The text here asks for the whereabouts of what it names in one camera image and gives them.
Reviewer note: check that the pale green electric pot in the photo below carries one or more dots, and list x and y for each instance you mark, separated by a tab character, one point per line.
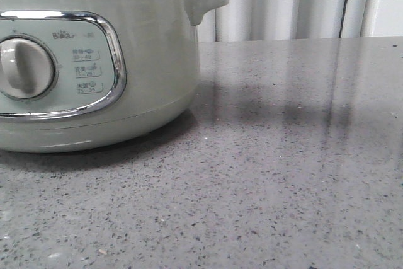
81	74

